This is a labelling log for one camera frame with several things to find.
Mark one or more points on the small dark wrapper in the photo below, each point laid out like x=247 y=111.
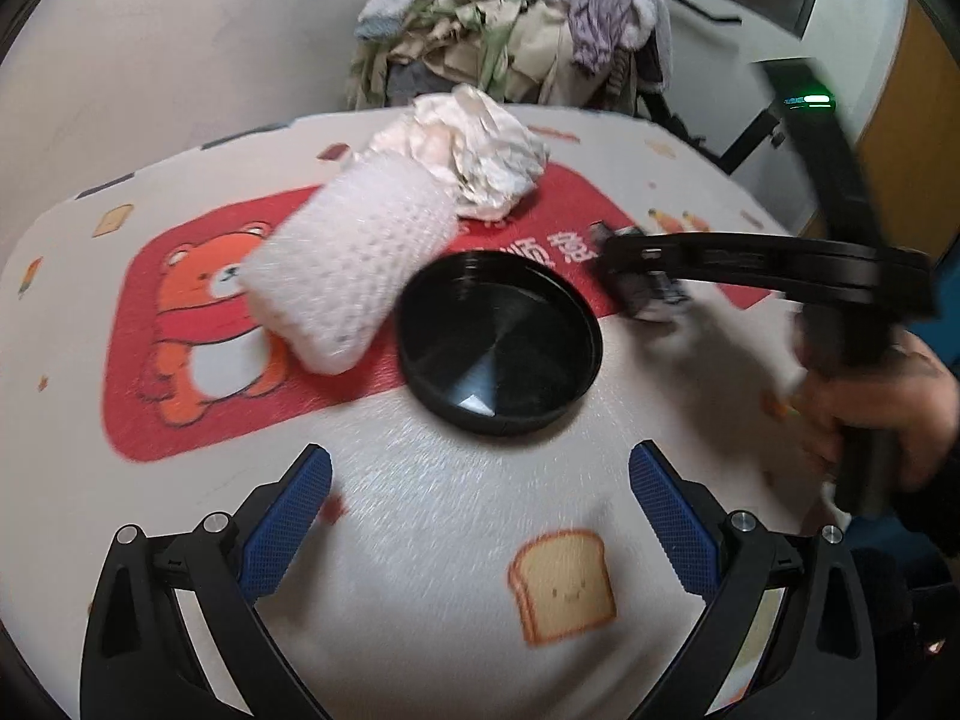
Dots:
x=650 y=297

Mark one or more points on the white foam fruit net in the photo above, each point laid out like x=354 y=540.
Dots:
x=329 y=275

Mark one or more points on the black round lid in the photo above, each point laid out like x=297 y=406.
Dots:
x=496 y=344

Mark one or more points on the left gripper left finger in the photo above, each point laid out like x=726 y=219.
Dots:
x=138 y=659

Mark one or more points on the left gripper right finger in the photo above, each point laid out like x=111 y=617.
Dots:
x=819 y=659

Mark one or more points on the pile of clothes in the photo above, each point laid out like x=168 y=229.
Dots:
x=597 y=54

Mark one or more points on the black exercise bike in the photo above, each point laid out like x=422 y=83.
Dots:
x=720 y=104

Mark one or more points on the person's right hand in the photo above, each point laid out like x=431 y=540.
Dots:
x=915 y=395

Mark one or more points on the white tissue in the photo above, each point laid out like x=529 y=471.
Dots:
x=476 y=149

